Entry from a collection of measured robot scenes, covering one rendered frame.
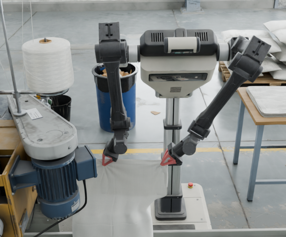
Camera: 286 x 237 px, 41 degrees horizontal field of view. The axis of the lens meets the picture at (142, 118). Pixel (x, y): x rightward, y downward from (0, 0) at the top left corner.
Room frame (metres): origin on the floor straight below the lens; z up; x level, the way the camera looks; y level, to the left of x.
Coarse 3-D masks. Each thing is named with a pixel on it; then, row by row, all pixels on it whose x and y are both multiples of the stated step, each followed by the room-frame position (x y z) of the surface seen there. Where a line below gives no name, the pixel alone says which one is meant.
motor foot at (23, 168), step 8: (16, 160) 1.12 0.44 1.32; (24, 160) 1.14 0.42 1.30; (16, 168) 1.09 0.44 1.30; (24, 168) 1.09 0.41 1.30; (32, 168) 1.09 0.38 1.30; (8, 176) 1.04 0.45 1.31; (16, 176) 1.06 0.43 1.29; (24, 176) 1.08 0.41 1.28; (32, 176) 1.08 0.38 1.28; (16, 184) 1.07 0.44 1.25; (24, 184) 1.07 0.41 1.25; (32, 184) 1.07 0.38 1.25
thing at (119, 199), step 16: (96, 160) 1.47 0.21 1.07; (128, 160) 1.47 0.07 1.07; (144, 160) 1.46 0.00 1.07; (160, 160) 1.46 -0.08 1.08; (112, 176) 1.47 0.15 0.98; (128, 176) 1.46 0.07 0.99; (144, 176) 1.45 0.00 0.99; (160, 176) 1.46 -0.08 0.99; (80, 192) 1.47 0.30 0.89; (96, 192) 1.47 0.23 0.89; (112, 192) 1.47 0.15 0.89; (128, 192) 1.46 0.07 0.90; (144, 192) 1.45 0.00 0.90; (160, 192) 1.46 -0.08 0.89; (96, 208) 1.42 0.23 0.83; (112, 208) 1.42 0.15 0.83; (128, 208) 1.42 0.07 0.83; (144, 208) 1.43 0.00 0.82; (80, 224) 1.39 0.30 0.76; (96, 224) 1.39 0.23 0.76; (112, 224) 1.38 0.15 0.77; (128, 224) 1.39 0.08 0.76; (144, 224) 1.41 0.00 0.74
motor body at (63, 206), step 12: (72, 156) 1.12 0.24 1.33; (36, 168) 1.08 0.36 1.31; (48, 168) 1.06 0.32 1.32; (60, 168) 1.07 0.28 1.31; (72, 168) 1.10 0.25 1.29; (48, 180) 1.06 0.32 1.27; (60, 180) 1.08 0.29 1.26; (72, 180) 1.10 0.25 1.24; (48, 192) 1.07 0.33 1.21; (60, 192) 1.07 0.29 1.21; (72, 192) 1.09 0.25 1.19; (48, 204) 1.06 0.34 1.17; (60, 204) 1.06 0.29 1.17; (72, 204) 1.09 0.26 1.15; (48, 216) 1.07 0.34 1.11; (60, 216) 1.06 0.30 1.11
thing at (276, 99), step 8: (248, 88) 2.91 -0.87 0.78; (256, 88) 2.91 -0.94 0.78; (264, 88) 2.91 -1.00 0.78; (272, 88) 2.91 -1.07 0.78; (280, 88) 2.90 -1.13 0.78; (256, 96) 2.75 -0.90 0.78; (264, 96) 2.75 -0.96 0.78; (272, 96) 2.75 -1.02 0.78; (280, 96) 2.75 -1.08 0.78; (264, 104) 2.61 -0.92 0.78; (272, 104) 2.61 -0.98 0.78; (280, 104) 2.61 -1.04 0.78; (264, 112) 2.48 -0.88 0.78; (272, 112) 2.48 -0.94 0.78; (280, 112) 2.48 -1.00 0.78
